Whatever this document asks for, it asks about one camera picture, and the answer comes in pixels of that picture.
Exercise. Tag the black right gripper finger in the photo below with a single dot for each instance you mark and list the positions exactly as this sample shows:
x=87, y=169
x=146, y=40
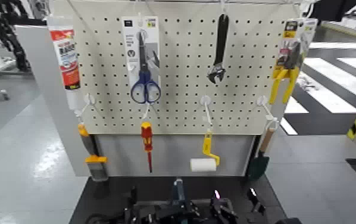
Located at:
x=218, y=204
x=256, y=201

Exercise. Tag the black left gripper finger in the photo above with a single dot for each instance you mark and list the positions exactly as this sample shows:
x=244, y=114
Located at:
x=102, y=189
x=134, y=197

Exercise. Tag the yellow grey scraper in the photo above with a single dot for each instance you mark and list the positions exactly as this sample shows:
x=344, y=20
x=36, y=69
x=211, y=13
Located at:
x=96, y=170

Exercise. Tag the red yellow screwdriver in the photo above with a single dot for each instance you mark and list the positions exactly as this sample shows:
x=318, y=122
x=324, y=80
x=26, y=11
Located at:
x=146, y=134

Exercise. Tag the white perforated pegboard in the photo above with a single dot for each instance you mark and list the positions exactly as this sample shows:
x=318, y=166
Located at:
x=181, y=119

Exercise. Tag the red white sealant tube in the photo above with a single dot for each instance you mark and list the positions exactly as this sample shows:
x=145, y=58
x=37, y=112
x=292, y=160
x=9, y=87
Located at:
x=67, y=56

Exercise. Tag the black angular object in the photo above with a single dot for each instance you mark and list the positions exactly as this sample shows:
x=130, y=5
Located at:
x=334, y=9

